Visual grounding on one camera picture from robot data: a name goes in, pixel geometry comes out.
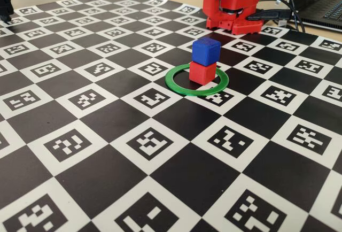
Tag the black power plug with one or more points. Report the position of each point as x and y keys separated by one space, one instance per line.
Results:
x=267 y=15

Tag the blue cube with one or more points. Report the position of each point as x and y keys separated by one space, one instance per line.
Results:
x=204 y=53

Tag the red cube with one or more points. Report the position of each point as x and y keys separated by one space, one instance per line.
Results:
x=200 y=73

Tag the black tripod head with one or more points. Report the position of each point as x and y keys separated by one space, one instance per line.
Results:
x=5 y=4

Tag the black white marker mat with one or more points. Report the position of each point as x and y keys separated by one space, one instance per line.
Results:
x=187 y=162

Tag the black laptop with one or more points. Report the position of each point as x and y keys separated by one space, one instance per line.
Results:
x=318 y=2

